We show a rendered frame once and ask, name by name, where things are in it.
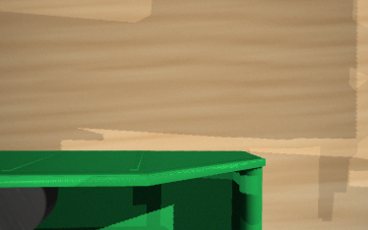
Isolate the grey metal disc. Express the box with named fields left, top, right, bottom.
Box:
left=0, top=187, right=57, bottom=230

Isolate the green bin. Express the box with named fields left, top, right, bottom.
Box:
left=0, top=150, right=266, bottom=230

